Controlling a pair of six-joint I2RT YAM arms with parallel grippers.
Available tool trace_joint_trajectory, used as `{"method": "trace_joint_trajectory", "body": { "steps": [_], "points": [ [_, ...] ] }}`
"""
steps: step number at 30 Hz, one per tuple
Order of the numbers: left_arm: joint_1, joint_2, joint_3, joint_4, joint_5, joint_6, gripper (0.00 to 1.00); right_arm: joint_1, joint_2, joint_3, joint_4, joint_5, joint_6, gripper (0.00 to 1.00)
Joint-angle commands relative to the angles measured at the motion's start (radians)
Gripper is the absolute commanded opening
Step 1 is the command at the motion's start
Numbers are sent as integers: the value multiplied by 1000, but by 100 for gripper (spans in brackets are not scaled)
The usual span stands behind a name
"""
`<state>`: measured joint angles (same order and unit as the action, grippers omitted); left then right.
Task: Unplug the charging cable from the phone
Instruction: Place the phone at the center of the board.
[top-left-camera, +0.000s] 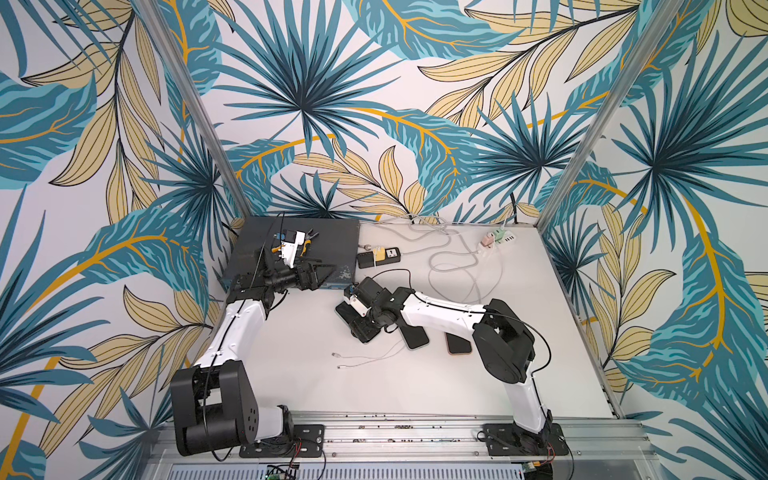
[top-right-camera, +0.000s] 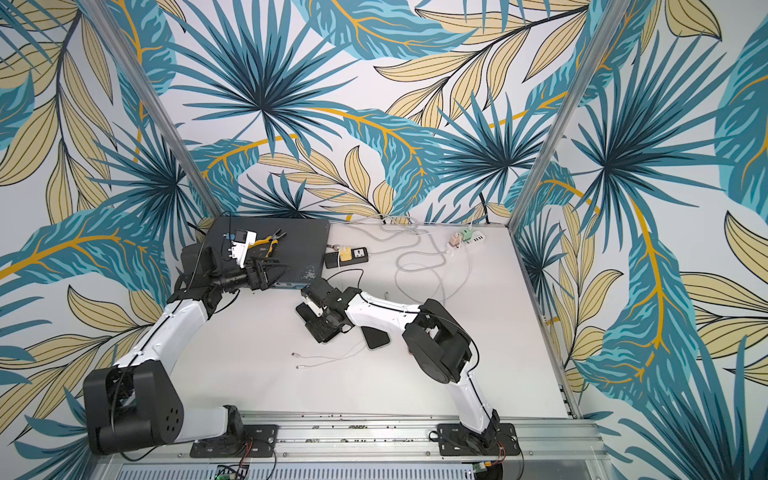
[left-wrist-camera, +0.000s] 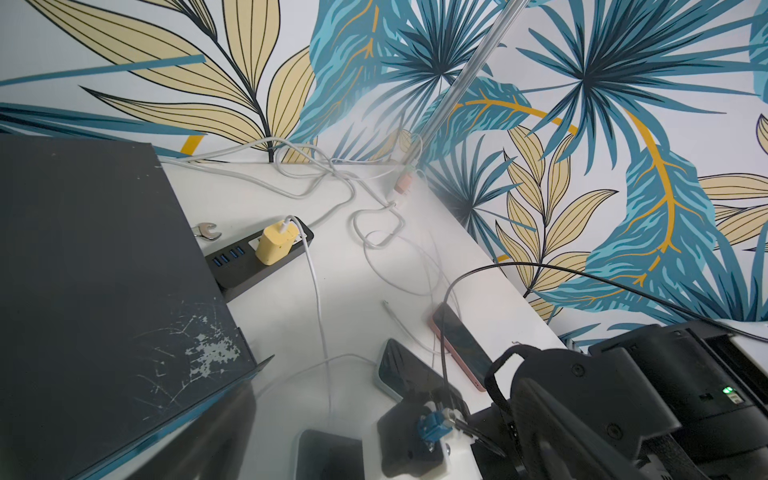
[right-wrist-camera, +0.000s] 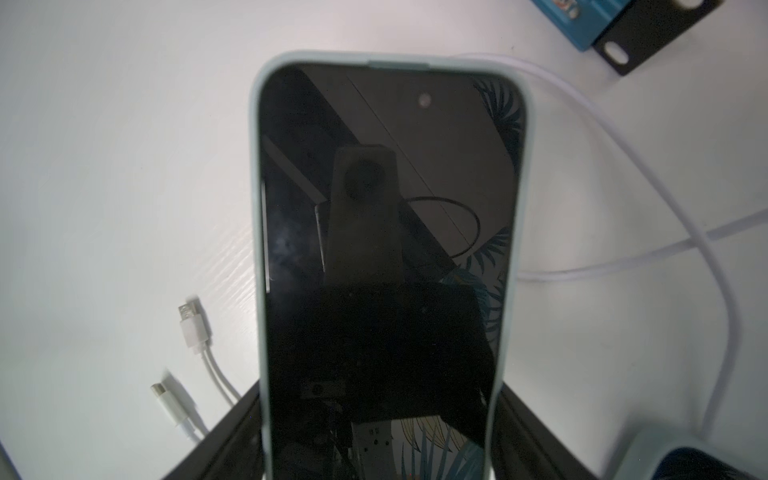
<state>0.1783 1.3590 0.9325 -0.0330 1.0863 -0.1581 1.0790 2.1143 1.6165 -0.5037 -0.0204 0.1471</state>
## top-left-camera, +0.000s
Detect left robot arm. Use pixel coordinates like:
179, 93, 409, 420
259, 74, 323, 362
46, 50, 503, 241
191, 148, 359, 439
170, 255, 336, 456

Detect dark grey network switch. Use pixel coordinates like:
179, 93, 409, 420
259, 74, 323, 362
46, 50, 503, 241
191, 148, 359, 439
221, 216, 361, 289

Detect grey power strip cable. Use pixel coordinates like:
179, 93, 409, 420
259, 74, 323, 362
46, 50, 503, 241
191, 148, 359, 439
383, 220, 508, 307

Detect white charging cable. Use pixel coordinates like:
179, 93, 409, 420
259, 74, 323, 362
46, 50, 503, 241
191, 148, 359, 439
337, 350, 409, 369
331, 341, 406, 361

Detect yellow charger plug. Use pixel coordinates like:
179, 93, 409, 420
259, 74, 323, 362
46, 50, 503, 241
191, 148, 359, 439
372, 247, 387, 264

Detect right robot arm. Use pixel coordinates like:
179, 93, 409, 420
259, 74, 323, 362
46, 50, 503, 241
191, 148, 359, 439
335, 277, 552, 442

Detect aluminium frame rail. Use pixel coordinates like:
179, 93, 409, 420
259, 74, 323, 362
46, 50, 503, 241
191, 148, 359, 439
143, 411, 655, 464

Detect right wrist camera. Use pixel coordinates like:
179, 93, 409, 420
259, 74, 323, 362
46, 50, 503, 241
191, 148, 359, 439
348, 295, 369, 317

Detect yellow black pliers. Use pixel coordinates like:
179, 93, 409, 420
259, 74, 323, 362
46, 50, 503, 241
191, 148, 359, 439
302, 230, 319, 252

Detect black power strip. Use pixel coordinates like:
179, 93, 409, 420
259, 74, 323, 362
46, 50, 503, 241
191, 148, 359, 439
356, 247, 402, 269

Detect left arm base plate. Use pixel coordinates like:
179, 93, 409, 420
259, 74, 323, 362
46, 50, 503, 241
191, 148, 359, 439
239, 424, 326, 459

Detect white power strip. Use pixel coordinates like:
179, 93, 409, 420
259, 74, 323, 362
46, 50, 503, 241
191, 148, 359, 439
495, 231, 516, 246

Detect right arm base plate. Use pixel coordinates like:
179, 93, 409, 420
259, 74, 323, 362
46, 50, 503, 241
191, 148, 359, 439
477, 422, 569, 457

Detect mint case phone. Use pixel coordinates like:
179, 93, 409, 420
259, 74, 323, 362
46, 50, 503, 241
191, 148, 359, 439
399, 324, 430, 350

